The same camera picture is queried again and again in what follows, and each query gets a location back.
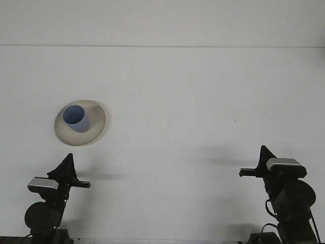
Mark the pale blue cup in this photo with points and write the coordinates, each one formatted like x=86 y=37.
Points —
x=81 y=124

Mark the pale round plate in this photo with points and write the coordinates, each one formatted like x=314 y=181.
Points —
x=95 y=128

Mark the grey camera box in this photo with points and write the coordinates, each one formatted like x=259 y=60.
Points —
x=284 y=162
x=41 y=183

